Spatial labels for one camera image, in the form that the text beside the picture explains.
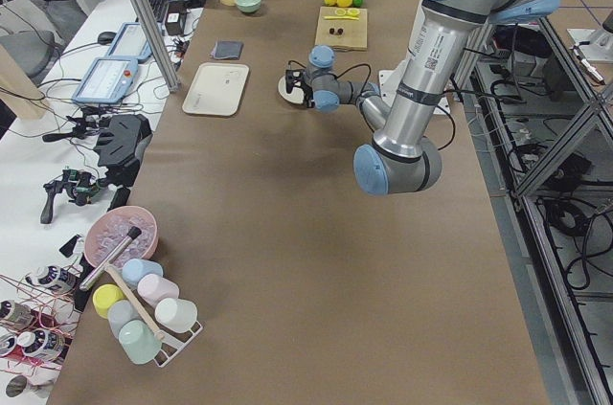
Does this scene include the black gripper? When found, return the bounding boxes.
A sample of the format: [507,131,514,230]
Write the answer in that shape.
[284,68,314,108]

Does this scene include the cream round plate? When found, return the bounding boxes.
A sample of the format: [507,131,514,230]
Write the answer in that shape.
[278,76,312,106]

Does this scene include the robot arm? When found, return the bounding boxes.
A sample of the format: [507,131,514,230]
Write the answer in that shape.
[285,0,561,195]

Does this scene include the cream rabbit tray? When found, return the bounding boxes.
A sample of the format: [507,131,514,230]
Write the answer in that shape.
[182,62,250,117]

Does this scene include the yellow plastic knife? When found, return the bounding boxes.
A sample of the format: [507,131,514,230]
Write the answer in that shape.
[323,15,360,21]

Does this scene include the mint green bowl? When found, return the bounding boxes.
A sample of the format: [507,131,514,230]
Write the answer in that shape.
[235,0,262,14]

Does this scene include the bamboo cutting board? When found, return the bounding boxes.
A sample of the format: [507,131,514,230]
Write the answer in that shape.
[314,6,368,51]

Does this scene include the grey folded cloth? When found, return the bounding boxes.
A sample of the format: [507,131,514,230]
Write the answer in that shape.
[211,40,243,60]

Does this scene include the blue teach pendant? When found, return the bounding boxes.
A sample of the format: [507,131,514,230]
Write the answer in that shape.
[72,56,139,105]
[106,22,152,63]

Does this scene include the black computer mouse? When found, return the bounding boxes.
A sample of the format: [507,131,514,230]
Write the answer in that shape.
[97,31,117,46]

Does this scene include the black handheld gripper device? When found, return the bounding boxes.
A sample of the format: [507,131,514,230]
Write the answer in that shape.
[39,168,103,224]

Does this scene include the pink bowl with ice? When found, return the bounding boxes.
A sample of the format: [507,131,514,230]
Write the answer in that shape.
[84,206,159,267]

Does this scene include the blue cup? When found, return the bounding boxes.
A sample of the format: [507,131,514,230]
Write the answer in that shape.
[121,259,164,289]

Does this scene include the pink cup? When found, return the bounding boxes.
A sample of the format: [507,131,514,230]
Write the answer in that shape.
[137,274,180,307]

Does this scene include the white cup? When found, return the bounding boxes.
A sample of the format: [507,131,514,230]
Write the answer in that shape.
[154,298,197,333]

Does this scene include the yellow cup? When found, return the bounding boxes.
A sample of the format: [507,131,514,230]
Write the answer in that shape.
[92,283,125,319]

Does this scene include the grey cup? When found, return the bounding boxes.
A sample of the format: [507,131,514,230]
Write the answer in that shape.
[107,300,141,339]

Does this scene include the white cup rack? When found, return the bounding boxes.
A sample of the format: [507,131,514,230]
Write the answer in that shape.
[105,265,203,368]

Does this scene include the mint green cup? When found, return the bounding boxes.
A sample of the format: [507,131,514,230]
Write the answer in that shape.
[118,320,162,365]

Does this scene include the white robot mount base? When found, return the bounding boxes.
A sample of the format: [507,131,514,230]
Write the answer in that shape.
[377,16,452,116]

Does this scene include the aluminium frame post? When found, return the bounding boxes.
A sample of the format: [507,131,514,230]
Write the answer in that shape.
[130,0,180,93]

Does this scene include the metal handled scoop in bowl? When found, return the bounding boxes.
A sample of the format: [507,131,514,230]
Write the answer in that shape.
[79,226,142,292]

